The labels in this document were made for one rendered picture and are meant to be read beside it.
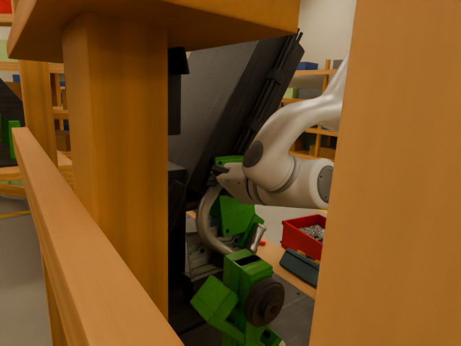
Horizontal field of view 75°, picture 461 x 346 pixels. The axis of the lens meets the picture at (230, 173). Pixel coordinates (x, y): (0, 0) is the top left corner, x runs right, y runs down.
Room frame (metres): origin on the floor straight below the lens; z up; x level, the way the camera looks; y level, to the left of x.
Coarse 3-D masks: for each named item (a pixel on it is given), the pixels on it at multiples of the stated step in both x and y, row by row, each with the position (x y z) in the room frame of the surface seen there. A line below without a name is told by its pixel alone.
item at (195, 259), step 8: (192, 232) 0.69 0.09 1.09; (216, 232) 0.73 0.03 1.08; (192, 240) 0.68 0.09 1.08; (200, 240) 0.69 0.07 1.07; (224, 240) 0.73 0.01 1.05; (232, 240) 0.74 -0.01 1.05; (192, 248) 0.68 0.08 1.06; (200, 248) 0.68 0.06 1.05; (232, 248) 0.74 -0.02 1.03; (240, 248) 0.76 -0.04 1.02; (192, 256) 0.67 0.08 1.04; (200, 256) 0.68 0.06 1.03; (208, 256) 0.69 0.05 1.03; (192, 264) 0.66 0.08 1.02; (200, 264) 0.68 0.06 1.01; (208, 264) 0.68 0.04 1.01; (192, 272) 0.66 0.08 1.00; (200, 272) 0.67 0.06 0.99; (208, 272) 0.68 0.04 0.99; (216, 272) 0.70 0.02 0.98; (192, 280) 0.65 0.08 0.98
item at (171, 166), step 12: (168, 168) 0.74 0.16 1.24; (180, 168) 0.75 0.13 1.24; (168, 180) 0.72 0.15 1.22; (180, 180) 0.74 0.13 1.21; (168, 192) 0.72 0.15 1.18; (180, 216) 0.74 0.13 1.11; (180, 228) 0.74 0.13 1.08; (168, 240) 0.72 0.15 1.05; (180, 240) 0.75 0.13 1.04; (168, 252) 0.72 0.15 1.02; (180, 252) 0.75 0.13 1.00; (168, 264) 0.72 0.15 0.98; (180, 264) 0.75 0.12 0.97; (168, 276) 0.72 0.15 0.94; (180, 276) 0.75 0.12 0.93; (168, 288) 0.72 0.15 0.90
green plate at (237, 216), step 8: (216, 160) 0.75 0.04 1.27; (224, 160) 0.77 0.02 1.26; (232, 160) 0.78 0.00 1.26; (240, 160) 0.80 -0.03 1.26; (216, 200) 0.76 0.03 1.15; (224, 200) 0.74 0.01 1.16; (232, 200) 0.75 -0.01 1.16; (216, 208) 0.76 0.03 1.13; (224, 208) 0.73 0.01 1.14; (232, 208) 0.75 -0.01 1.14; (240, 208) 0.76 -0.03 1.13; (248, 208) 0.78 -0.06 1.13; (224, 216) 0.73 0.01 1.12; (232, 216) 0.74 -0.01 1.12; (240, 216) 0.76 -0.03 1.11; (248, 216) 0.77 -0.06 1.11; (224, 224) 0.72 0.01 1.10; (232, 224) 0.74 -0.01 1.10; (240, 224) 0.75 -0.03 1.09; (248, 224) 0.77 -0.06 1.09; (224, 232) 0.72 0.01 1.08; (232, 232) 0.73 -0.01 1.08; (240, 232) 0.75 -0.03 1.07
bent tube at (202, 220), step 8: (208, 192) 0.69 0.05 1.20; (216, 192) 0.69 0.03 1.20; (200, 200) 0.68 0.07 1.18; (208, 200) 0.67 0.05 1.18; (200, 208) 0.66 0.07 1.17; (208, 208) 0.67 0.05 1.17; (200, 216) 0.66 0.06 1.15; (208, 216) 0.67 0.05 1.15; (200, 224) 0.65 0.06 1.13; (208, 224) 0.66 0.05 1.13; (200, 232) 0.65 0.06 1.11; (208, 232) 0.65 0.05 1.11; (208, 240) 0.65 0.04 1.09; (216, 240) 0.66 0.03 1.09; (208, 248) 0.66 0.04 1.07; (216, 248) 0.66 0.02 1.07; (224, 248) 0.67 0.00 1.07
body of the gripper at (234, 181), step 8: (232, 168) 0.62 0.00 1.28; (240, 168) 0.60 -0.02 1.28; (224, 176) 0.62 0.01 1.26; (232, 176) 0.60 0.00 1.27; (240, 176) 0.58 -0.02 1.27; (224, 184) 0.63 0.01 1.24; (232, 184) 0.61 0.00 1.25; (240, 184) 0.59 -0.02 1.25; (232, 192) 0.64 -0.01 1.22; (240, 192) 0.61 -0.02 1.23; (248, 192) 0.57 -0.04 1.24; (240, 200) 0.65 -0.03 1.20; (248, 200) 0.62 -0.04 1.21
